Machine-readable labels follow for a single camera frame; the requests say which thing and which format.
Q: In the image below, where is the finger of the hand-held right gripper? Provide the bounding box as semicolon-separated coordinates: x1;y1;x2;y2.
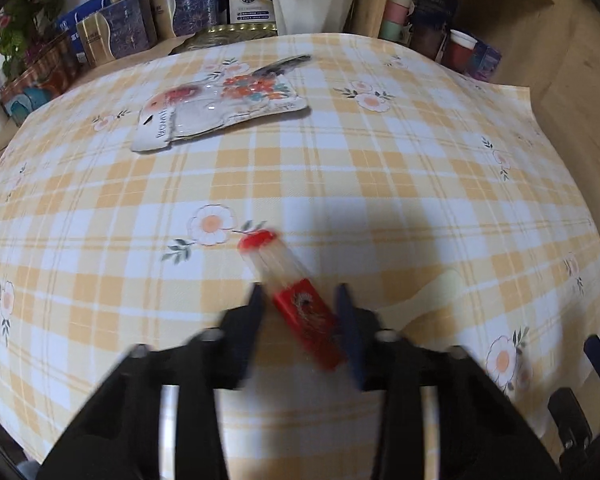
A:
547;387;594;453
582;335;600;382

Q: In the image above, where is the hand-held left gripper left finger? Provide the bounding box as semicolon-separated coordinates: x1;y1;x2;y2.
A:
37;282;266;480

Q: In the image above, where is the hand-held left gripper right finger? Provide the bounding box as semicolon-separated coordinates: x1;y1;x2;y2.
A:
334;282;563;480

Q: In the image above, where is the clear floral blister package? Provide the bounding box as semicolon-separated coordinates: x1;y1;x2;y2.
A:
130;54;314;154

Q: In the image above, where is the gold patterned tin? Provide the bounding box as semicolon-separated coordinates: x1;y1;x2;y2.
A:
172;22;281;54

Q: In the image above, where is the red cup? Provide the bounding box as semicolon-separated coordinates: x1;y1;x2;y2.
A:
442;30;477;74

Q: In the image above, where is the small blue printed box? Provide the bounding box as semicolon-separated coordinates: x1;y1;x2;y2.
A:
467;42;504;84

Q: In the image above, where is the striped woven basket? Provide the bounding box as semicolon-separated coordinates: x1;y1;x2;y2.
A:
0;35;82;112

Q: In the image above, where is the dark blue box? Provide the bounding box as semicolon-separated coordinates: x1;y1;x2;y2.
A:
412;0;459;59

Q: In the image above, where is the stack of pastel cups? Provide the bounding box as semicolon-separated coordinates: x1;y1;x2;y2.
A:
380;0;424;44

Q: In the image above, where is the blue and white carton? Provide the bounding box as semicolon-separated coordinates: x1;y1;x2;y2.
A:
55;0;112;37

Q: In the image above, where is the pink blossom arrangement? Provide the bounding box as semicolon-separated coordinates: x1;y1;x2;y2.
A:
0;0;101;78

